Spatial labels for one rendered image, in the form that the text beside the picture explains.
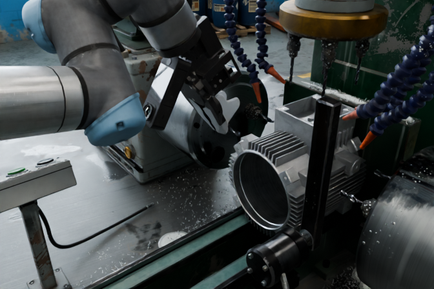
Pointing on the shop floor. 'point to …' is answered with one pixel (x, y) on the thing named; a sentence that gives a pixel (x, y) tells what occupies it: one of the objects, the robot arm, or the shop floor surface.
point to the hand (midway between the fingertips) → (219, 130)
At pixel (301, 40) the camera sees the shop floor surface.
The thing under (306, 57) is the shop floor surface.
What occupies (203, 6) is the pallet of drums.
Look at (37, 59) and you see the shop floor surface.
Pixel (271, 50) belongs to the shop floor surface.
